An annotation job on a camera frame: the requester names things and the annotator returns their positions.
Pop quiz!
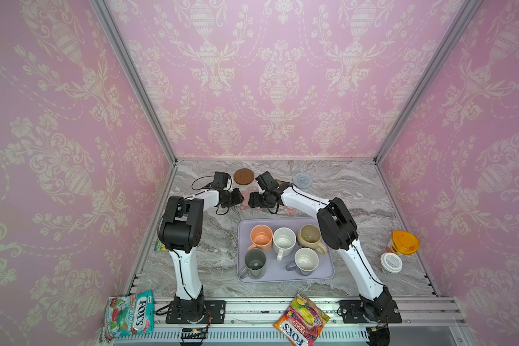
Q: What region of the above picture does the brown wooden round coaster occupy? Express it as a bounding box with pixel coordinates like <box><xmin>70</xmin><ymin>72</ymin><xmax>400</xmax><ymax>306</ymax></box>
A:
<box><xmin>233</xmin><ymin>168</ymin><xmax>255</xmax><ymax>185</ymax></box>

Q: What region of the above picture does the light blue knitted coaster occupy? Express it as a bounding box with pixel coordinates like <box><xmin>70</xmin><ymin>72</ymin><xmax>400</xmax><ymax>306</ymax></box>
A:
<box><xmin>293</xmin><ymin>172</ymin><xmax>314</xmax><ymax>190</ymax></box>

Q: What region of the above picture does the beige yellow mug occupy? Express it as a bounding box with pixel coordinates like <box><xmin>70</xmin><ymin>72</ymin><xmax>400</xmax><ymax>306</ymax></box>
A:
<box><xmin>296</xmin><ymin>224</ymin><xmax>328</xmax><ymax>255</ymax></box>

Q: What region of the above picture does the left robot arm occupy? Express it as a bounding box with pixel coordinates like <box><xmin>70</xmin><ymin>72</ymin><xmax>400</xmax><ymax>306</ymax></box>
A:
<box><xmin>156</xmin><ymin>188</ymin><xmax>244</xmax><ymax>324</ymax></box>

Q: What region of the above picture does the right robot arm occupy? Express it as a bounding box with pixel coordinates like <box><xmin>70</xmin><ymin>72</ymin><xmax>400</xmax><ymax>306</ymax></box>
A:
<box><xmin>250</xmin><ymin>173</ymin><xmax>402</xmax><ymax>324</ymax></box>

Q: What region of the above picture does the peach pink mug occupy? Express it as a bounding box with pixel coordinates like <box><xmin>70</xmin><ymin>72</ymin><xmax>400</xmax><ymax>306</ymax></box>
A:
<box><xmin>248</xmin><ymin>224</ymin><xmax>273</xmax><ymax>253</ymax></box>

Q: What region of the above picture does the white speckled mug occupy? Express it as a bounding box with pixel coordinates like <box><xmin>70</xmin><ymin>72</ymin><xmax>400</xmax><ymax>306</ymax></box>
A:
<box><xmin>272</xmin><ymin>227</ymin><xmax>296</xmax><ymax>262</ymax></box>

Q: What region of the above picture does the lavender plastic tray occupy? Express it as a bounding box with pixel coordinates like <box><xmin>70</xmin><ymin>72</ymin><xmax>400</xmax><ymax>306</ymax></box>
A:
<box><xmin>236</xmin><ymin>217</ymin><xmax>335</xmax><ymax>283</ymax></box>

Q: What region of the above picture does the grey green mug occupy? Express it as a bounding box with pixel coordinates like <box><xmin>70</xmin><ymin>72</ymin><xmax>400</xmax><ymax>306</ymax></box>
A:
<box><xmin>238</xmin><ymin>248</ymin><xmax>267</xmax><ymax>280</ymax></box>

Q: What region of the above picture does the lavender mug white inside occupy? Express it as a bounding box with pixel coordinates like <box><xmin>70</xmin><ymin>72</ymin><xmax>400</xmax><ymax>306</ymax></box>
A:
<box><xmin>285</xmin><ymin>247</ymin><xmax>319</xmax><ymax>276</ymax></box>

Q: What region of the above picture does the yellow green Fox's candy bag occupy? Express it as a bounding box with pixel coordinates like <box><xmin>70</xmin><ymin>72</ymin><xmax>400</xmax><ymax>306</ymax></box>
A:
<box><xmin>154</xmin><ymin>239</ymin><xmax>167</xmax><ymax>252</ymax></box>

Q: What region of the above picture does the red Fox's candy bag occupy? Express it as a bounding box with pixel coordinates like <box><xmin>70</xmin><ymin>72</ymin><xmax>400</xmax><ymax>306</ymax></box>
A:
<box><xmin>273</xmin><ymin>292</ymin><xmax>330</xmax><ymax>346</ymax></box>

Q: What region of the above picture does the white lidded cup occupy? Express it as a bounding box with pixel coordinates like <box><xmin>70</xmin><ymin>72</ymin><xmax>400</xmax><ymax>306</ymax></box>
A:
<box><xmin>380</xmin><ymin>252</ymin><xmax>403</xmax><ymax>274</ymax></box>

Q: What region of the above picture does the orange lidded jar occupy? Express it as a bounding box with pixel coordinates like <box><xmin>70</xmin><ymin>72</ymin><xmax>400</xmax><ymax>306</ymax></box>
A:
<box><xmin>386</xmin><ymin>230</ymin><xmax>420</xmax><ymax>256</ymax></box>

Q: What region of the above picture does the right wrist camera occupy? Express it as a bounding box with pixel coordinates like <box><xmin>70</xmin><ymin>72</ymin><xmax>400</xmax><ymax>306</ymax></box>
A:
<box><xmin>255</xmin><ymin>172</ymin><xmax>279</xmax><ymax>192</ymax></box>

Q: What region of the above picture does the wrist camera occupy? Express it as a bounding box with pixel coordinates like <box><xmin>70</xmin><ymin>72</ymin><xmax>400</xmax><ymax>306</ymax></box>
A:
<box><xmin>210</xmin><ymin>172</ymin><xmax>232</xmax><ymax>190</ymax></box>
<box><xmin>255</xmin><ymin>172</ymin><xmax>279</xmax><ymax>192</ymax></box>

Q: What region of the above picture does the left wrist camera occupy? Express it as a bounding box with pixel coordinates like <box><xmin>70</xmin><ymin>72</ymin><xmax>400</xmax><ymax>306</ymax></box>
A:
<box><xmin>210</xmin><ymin>172</ymin><xmax>232</xmax><ymax>190</ymax></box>

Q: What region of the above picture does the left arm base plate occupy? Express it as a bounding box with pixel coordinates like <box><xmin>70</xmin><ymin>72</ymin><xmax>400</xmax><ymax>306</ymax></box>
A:
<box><xmin>165</xmin><ymin>300</ymin><xmax>226</xmax><ymax>324</ymax></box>

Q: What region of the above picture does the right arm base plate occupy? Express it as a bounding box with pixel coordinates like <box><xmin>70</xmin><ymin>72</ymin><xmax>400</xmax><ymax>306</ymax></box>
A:
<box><xmin>337</xmin><ymin>299</ymin><xmax>403</xmax><ymax>324</ymax></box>

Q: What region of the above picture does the left aluminium corner post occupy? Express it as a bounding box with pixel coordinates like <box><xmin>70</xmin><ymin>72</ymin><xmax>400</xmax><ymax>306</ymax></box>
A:
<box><xmin>90</xmin><ymin>0</ymin><xmax>177</xmax><ymax>167</ymax></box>

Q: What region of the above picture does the aluminium corner post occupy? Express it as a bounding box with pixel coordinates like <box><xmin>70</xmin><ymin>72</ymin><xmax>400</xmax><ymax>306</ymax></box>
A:
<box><xmin>373</xmin><ymin>0</ymin><xmax>482</xmax><ymax>167</ymax></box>
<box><xmin>90</xmin><ymin>0</ymin><xmax>177</xmax><ymax>167</ymax></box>

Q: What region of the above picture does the aluminium front rail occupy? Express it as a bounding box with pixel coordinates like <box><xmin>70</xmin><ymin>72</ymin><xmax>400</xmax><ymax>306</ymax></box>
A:
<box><xmin>113</xmin><ymin>296</ymin><xmax>475</xmax><ymax>345</ymax></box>

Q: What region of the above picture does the right aluminium corner post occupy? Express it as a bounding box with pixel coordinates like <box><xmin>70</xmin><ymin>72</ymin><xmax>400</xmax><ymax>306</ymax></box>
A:
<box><xmin>373</xmin><ymin>0</ymin><xmax>482</xmax><ymax>167</ymax></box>

